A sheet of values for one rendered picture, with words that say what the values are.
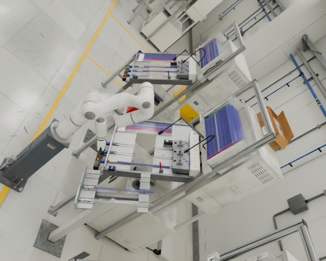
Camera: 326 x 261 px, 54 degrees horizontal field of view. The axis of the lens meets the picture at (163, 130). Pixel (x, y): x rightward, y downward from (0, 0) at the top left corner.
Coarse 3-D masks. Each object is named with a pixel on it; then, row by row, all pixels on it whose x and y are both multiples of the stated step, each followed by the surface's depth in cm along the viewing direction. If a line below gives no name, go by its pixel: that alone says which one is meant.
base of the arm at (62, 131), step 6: (66, 120) 229; (54, 126) 237; (60, 126) 233; (66, 126) 230; (72, 126) 229; (54, 132) 234; (60, 132) 233; (66, 132) 232; (72, 132) 234; (60, 138) 235; (66, 138) 239; (72, 138) 245
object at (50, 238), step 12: (96, 204) 239; (108, 204) 232; (84, 216) 242; (48, 228) 270; (60, 228) 259; (72, 228) 253; (36, 240) 256; (48, 240) 264; (60, 240) 272; (48, 252) 258; (60, 252) 266
